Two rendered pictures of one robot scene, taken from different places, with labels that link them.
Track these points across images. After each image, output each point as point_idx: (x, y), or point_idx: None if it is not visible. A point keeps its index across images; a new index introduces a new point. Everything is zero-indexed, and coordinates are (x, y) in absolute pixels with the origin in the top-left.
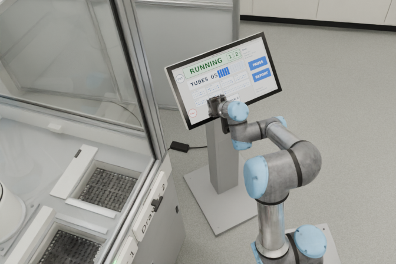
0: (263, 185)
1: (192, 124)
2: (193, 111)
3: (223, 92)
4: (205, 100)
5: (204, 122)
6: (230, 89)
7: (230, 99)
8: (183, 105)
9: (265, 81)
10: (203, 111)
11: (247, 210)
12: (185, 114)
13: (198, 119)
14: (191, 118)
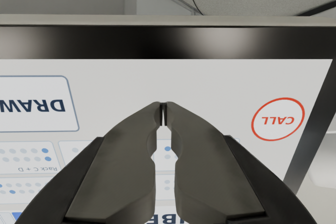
0: None
1: (327, 58)
2: (268, 126)
3: (57, 157)
4: (172, 153)
5: (248, 36)
6: (9, 160)
7: (10, 111)
8: (292, 166)
9: None
10: (213, 106)
11: None
12: (315, 126)
13: (270, 76)
14: (304, 99)
